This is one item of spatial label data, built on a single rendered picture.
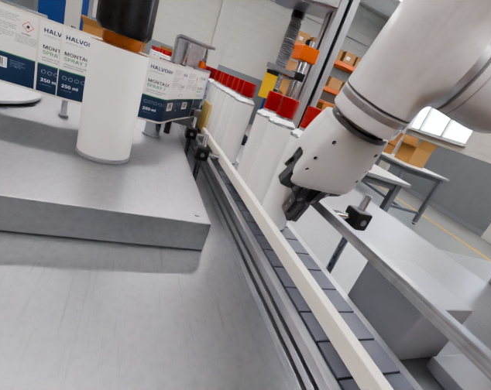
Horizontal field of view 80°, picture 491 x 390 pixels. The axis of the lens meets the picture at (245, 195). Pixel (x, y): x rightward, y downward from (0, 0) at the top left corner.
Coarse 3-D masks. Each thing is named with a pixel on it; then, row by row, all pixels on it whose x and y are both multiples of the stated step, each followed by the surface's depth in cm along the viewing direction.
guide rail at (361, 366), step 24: (216, 144) 75; (240, 192) 53; (264, 216) 44; (288, 264) 36; (312, 288) 31; (312, 312) 31; (336, 312) 29; (336, 336) 27; (360, 360) 24; (360, 384) 24; (384, 384) 23
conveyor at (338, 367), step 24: (216, 168) 69; (264, 240) 45; (288, 240) 47; (312, 264) 43; (288, 288) 36; (312, 336) 30; (360, 336) 32; (336, 360) 28; (384, 360) 30; (408, 384) 28
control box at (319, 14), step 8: (280, 0) 71; (288, 0) 69; (296, 0) 67; (304, 0) 66; (312, 0) 65; (320, 0) 64; (328, 0) 64; (336, 0) 64; (296, 8) 72; (304, 8) 70; (312, 8) 68; (320, 8) 66; (328, 8) 65; (336, 8) 64; (320, 16) 72
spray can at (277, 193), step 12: (312, 108) 42; (312, 120) 42; (300, 132) 43; (288, 144) 44; (276, 168) 46; (276, 180) 46; (276, 192) 46; (288, 192) 45; (264, 204) 48; (276, 204) 46; (276, 216) 47
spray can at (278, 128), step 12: (288, 108) 50; (276, 120) 50; (288, 120) 51; (264, 132) 52; (276, 132) 50; (288, 132) 51; (264, 144) 52; (276, 144) 51; (264, 156) 52; (276, 156) 52; (252, 168) 54; (264, 168) 53; (252, 180) 54; (264, 180) 54; (252, 192) 55; (264, 192) 55
